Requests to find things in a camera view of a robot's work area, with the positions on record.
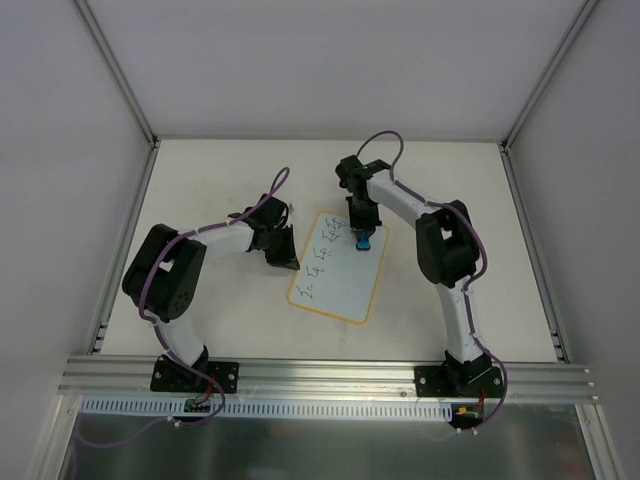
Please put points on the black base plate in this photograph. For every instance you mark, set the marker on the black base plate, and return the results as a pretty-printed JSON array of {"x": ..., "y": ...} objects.
[
  {"x": 440, "y": 381},
  {"x": 170, "y": 377}
]

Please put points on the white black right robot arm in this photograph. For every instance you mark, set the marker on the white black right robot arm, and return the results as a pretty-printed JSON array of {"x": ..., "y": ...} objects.
[{"x": 447, "y": 250}]

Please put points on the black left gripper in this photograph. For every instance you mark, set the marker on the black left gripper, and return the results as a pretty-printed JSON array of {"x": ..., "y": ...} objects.
[{"x": 278, "y": 245}]

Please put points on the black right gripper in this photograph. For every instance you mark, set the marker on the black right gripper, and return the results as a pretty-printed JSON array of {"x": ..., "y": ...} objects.
[{"x": 363, "y": 222}]

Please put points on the yellow framed small whiteboard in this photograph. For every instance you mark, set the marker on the yellow framed small whiteboard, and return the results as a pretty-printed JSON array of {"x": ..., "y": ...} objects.
[{"x": 336, "y": 279}]

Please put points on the aluminium frame post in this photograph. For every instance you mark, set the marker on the aluminium frame post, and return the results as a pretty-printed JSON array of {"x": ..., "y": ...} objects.
[
  {"x": 574, "y": 30},
  {"x": 106, "y": 52}
]

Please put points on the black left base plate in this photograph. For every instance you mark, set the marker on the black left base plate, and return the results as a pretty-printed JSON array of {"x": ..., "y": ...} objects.
[{"x": 170, "y": 377}]

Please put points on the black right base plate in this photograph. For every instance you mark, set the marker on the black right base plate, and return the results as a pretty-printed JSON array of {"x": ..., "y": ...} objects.
[{"x": 440, "y": 381}]

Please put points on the right aluminium frame post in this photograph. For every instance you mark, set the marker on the right aluminium frame post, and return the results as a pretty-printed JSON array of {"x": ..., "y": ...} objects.
[{"x": 574, "y": 30}]

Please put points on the aluminium mounting rail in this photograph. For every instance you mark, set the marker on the aluminium mounting rail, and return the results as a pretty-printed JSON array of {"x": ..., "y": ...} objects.
[{"x": 528, "y": 383}]

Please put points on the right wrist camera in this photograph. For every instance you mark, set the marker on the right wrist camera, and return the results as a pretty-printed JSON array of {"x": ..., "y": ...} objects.
[{"x": 353, "y": 174}]

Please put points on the left aluminium frame post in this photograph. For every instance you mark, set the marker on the left aluminium frame post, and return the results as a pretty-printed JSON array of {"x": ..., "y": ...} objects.
[{"x": 106, "y": 52}]

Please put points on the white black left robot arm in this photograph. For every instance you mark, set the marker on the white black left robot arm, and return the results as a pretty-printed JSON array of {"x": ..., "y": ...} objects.
[{"x": 162, "y": 278}]

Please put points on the white slotted cable duct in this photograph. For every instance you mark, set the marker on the white slotted cable duct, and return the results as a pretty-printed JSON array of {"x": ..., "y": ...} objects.
[{"x": 412, "y": 410}]

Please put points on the blue black whiteboard eraser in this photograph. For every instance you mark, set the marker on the blue black whiteboard eraser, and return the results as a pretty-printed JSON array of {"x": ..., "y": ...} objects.
[{"x": 363, "y": 242}]

